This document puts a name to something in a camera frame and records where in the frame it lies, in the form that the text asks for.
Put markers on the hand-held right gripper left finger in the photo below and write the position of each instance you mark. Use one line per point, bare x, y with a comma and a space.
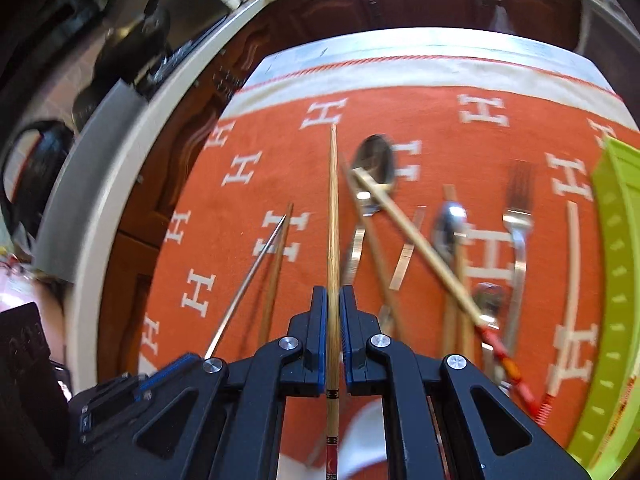
316, 330

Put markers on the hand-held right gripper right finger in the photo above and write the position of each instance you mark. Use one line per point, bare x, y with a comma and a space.
348, 340

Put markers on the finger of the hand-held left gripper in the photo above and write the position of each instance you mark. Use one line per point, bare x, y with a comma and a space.
170, 367

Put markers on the brown wooden chopstick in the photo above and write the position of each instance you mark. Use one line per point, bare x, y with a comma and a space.
379, 270
448, 330
276, 270

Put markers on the bamboo chopstick with red end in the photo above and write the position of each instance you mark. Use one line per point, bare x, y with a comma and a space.
430, 258

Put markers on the brown bamboo chopstick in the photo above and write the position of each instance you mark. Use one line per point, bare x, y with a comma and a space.
332, 210

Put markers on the large metal spoon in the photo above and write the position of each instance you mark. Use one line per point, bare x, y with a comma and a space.
375, 157

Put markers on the metal fork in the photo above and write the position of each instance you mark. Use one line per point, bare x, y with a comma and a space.
519, 240

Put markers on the green plastic utensil tray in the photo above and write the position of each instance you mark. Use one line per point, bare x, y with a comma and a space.
615, 240

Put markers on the thin metal chopstick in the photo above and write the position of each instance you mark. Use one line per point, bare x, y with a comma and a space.
249, 280

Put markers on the white kitchen countertop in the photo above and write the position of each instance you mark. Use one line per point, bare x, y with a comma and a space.
90, 320

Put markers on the white ceramic spoon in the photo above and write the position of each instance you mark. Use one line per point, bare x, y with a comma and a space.
367, 435

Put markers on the orange patterned blanket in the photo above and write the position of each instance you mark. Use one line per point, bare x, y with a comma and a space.
300, 170

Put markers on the cream chopstick with red end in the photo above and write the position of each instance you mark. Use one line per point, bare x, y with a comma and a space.
575, 270

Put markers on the black pot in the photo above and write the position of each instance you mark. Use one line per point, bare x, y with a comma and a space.
92, 105

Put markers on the dark wooden kitchen cabinets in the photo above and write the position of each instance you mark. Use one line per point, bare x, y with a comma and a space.
400, 5

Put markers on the black wok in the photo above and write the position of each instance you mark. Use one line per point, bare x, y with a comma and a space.
145, 25

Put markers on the stainless steel splash panel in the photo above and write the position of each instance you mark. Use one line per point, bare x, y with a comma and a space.
200, 0

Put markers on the clear plastic bag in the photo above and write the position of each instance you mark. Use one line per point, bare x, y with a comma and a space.
500, 17

